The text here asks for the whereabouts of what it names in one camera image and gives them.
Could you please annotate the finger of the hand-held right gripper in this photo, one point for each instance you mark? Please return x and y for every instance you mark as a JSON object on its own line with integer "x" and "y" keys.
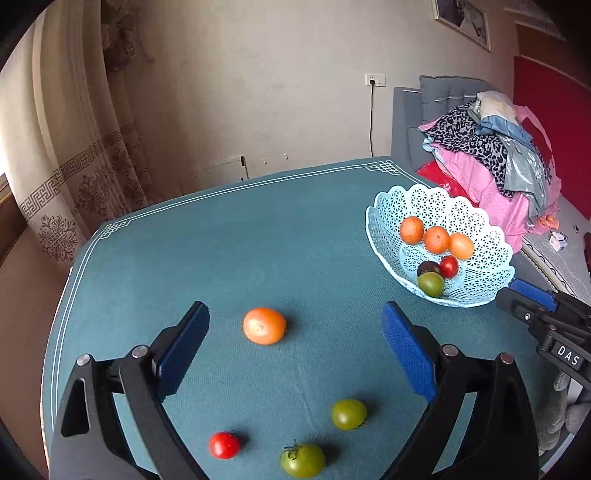
{"x": 535, "y": 293}
{"x": 515, "y": 302}

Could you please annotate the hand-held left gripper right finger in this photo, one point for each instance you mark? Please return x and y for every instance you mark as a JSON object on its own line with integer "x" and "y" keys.
{"x": 408, "y": 350}

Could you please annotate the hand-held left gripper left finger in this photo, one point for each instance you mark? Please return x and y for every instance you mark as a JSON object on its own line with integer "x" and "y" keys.
{"x": 180, "y": 350}

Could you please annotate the small green tomato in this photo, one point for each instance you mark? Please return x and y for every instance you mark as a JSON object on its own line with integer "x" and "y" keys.
{"x": 431, "y": 284}
{"x": 349, "y": 414}

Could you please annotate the red tomato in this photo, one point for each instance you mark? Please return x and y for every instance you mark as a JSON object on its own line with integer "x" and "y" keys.
{"x": 449, "y": 266}
{"x": 225, "y": 445}

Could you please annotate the small smooth orange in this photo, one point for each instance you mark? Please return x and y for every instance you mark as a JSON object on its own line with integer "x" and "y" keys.
{"x": 461, "y": 246}

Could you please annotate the dark purple mangosteen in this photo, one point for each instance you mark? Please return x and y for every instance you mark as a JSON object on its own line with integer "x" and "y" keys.
{"x": 427, "y": 266}

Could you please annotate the large smooth orange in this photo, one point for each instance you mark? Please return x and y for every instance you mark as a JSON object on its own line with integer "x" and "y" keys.
{"x": 264, "y": 326}

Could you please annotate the light blue lattice basket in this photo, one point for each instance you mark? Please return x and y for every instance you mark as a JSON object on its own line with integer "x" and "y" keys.
{"x": 475, "y": 221}

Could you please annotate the large bumpy mandarin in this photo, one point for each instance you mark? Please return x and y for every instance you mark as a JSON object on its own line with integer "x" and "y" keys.
{"x": 437, "y": 240}

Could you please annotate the small bumpy mandarin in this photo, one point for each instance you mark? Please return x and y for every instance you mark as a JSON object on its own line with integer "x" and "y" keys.
{"x": 411, "y": 229}

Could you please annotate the person's right hand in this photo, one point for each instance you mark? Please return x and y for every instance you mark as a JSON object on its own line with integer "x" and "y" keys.
{"x": 558, "y": 415}

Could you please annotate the grey bed cover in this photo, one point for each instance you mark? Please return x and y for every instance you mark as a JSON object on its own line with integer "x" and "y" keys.
{"x": 577, "y": 263}

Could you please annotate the small white box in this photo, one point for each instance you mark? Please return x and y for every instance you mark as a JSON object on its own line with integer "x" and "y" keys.
{"x": 558, "y": 241}

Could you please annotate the small orange toy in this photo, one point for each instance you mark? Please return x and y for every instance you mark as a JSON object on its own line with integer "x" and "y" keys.
{"x": 547, "y": 221}

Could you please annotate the silver grey cloth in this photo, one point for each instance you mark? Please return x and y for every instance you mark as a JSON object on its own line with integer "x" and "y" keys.
{"x": 521, "y": 166}

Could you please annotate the pile of clothes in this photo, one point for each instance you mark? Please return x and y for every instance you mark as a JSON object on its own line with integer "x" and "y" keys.
{"x": 466, "y": 170}

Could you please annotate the large green tomato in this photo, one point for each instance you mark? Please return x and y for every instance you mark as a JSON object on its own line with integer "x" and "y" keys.
{"x": 302, "y": 460}

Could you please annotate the light blue cloth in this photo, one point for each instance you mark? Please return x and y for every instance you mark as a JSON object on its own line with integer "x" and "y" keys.
{"x": 501, "y": 127}

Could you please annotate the leopard print cloth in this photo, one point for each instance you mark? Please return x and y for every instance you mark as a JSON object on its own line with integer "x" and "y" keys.
{"x": 461, "y": 134}

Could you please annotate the white cloth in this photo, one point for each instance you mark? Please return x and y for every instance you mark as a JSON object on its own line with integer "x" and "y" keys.
{"x": 496, "y": 104}

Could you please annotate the grey padded sofa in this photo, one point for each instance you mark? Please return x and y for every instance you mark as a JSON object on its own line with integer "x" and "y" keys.
{"x": 406, "y": 120}

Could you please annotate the patterned beige curtain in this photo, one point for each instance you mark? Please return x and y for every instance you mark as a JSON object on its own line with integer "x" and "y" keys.
{"x": 69, "y": 138}

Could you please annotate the red wall panel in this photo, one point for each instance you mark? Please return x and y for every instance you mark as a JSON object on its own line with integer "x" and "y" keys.
{"x": 568, "y": 106}

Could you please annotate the window with wooden frame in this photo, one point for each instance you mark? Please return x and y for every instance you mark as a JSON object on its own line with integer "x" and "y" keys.
{"x": 7, "y": 217}

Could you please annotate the white wall outlet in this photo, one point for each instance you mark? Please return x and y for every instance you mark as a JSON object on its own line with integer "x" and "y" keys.
{"x": 375, "y": 80}

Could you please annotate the framed wall picture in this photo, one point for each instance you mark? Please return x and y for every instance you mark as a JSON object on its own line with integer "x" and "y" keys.
{"x": 461, "y": 18}

